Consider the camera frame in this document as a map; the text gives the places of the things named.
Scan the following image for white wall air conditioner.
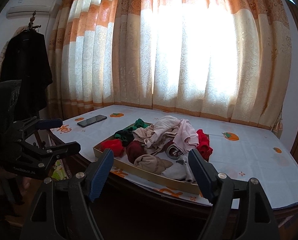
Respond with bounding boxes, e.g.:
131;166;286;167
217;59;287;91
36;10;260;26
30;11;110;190
6;0;57;18

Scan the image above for green black striped underwear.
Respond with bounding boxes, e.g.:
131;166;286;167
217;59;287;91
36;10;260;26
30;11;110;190
114;119;149;147

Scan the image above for dark red underwear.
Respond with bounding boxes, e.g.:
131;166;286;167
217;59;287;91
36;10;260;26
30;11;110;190
126;141;145;164

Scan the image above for grey stained sock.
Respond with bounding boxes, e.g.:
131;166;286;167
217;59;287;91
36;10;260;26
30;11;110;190
162;155;195;184

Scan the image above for white dotted underwear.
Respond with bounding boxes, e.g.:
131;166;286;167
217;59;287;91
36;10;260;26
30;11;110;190
133;115;180;155

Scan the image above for orange white patterned curtain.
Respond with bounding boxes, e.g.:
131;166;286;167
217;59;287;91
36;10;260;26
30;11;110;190
48;0;291;129

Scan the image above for wooden coat rack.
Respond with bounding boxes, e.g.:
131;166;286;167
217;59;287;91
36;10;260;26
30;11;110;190
24;11;41;31

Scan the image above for beige sock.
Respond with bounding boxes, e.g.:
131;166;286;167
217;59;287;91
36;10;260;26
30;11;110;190
134;154;173;174

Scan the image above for bright red underwear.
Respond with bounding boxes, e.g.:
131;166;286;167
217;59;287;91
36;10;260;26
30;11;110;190
196;129;213;161

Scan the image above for red knit sock roll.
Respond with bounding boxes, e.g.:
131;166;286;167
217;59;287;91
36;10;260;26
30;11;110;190
100;139;125;157

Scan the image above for black hanging clothes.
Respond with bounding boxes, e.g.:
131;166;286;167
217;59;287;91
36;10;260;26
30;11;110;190
0;30;52;132

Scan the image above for pale pink underwear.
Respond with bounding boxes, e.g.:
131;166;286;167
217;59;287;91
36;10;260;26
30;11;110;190
173;119;199;154

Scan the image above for grey underwear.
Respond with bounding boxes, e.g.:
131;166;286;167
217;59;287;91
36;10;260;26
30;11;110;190
165;143;184;160

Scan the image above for black smartphone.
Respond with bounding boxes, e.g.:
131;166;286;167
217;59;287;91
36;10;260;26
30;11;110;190
77;115;107;127

